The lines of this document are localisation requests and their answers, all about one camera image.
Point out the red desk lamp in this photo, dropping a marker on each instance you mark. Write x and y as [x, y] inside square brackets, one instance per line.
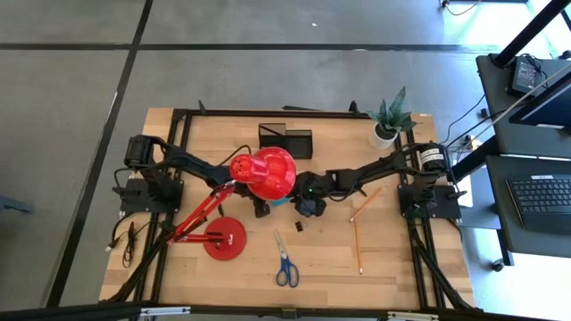
[272, 174]

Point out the blue sticky note pad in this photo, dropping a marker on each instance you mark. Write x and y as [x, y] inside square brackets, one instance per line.
[280, 203]

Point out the black aluminium table frame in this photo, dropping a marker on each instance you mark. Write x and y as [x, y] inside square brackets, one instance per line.
[267, 113]

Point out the yellow pencil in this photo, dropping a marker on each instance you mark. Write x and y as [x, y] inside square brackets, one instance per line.
[358, 247]
[366, 204]

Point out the grey floor object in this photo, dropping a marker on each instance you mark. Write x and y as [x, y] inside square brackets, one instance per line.
[13, 205]

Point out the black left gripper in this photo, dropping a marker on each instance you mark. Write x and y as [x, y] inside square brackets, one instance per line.
[244, 191]

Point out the black desk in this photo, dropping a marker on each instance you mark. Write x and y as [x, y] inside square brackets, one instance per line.
[499, 214]
[495, 111]

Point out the green plant in white pot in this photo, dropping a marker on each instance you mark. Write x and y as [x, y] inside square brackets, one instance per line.
[379, 142]

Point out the silver bracket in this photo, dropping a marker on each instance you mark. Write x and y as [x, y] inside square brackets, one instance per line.
[412, 316]
[165, 311]

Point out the white paper sheet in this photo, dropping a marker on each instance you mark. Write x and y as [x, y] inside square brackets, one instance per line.
[466, 196]

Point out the white power strip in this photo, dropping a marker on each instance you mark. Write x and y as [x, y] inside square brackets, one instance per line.
[473, 143]

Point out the black binder clip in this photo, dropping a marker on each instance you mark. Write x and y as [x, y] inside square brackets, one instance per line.
[299, 226]

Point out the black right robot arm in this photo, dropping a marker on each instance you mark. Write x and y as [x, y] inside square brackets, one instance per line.
[379, 169]

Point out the black caster wheel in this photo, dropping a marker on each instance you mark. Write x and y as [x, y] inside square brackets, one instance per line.
[497, 265]

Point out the black mesh desk organizer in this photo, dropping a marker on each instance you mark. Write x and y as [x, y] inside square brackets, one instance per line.
[299, 145]

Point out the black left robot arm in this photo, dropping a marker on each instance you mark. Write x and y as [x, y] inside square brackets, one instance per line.
[192, 162]

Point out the black monitor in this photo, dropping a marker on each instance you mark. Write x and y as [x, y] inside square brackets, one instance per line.
[548, 109]

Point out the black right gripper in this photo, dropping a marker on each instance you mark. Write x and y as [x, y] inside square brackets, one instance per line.
[314, 185]

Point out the black diagonal pole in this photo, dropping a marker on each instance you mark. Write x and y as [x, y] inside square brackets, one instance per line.
[531, 31]

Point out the black power adapter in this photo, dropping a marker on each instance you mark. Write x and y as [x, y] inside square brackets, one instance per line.
[525, 76]

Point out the black keyboard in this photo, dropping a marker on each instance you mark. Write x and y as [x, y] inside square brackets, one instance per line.
[540, 196]

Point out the black table-level camera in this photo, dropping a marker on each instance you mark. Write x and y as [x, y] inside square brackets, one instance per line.
[288, 313]

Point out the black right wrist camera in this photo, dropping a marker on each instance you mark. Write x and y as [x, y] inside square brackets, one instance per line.
[311, 208]

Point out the black rig bar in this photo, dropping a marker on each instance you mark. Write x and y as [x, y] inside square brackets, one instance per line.
[67, 312]

